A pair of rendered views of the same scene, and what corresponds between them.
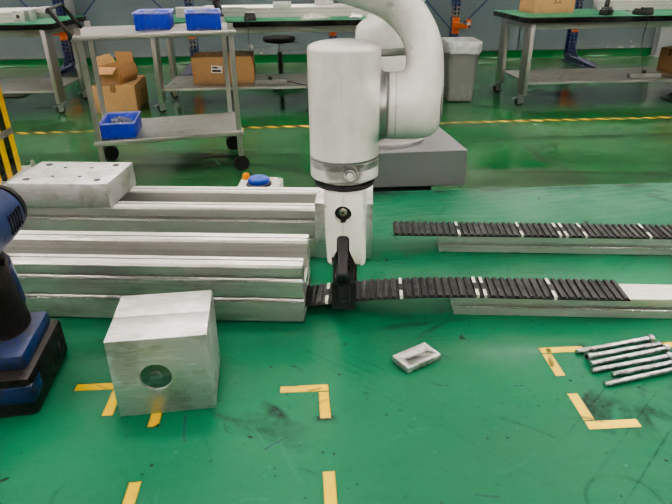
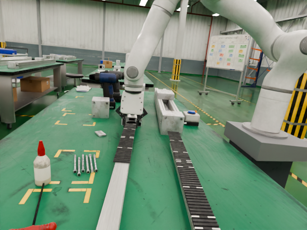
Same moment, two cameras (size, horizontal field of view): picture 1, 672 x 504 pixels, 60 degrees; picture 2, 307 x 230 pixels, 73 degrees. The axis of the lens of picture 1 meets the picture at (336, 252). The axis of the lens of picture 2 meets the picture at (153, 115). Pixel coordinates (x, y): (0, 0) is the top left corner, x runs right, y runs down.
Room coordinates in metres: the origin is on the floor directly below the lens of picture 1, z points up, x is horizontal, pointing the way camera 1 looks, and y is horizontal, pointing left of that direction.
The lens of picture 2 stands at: (0.68, -0.94, 1.12)
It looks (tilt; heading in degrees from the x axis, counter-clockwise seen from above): 16 degrees down; 83
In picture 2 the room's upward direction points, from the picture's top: 6 degrees clockwise
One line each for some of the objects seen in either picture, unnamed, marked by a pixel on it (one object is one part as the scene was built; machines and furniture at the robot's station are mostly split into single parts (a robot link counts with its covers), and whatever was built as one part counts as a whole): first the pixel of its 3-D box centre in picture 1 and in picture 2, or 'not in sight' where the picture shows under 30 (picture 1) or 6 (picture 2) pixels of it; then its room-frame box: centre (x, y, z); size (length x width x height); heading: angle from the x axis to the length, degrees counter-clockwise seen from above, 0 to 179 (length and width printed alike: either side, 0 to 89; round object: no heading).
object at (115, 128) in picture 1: (157, 88); not in sight; (3.76, 1.13, 0.50); 1.03 x 0.55 x 1.01; 105
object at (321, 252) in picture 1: (345, 216); (173, 122); (0.89, -0.02, 0.83); 0.12 x 0.09 x 0.10; 177
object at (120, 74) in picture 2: not in sight; (109, 86); (0.52, 0.58, 0.89); 0.20 x 0.08 x 0.22; 0
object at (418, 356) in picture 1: (416, 357); (100, 133); (0.56, -0.09, 0.78); 0.05 x 0.03 x 0.01; 122
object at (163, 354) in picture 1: (169, 344); (103, 107); (0.53, 0.19, 0.83); 0.11 x 0.10 x 0.10; 7
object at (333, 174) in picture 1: (344, 166); (133, 87); (0.68, -0.01, 0.98); 0.09 x 0.08 x 0.03; 177
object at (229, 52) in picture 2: not in sight; (223, 68); (3.46, 5.38, 0.97); 1.51 x 0.50 x 1.95; 113
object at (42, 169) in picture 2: not in sight; (41, 162); (0.47, -0.45, 0.84); 0.04 x 0.04 x 0.12
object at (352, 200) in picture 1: (344, 212); (132, 101); (0.69, -0.01, 0.92); 0.10 x 0.07 x 0.11; 177
